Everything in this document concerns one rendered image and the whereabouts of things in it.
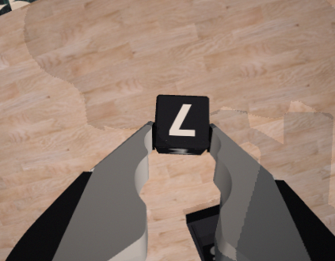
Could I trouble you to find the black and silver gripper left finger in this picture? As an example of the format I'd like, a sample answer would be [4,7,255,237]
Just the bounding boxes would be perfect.
[5,121,155,261]

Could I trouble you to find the black cube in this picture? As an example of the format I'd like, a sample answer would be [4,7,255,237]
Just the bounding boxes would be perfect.
[203,243,215,261]
[154,95,210,155]

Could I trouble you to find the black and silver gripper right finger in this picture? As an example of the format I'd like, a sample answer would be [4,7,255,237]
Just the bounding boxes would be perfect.
[207,123,335,261]

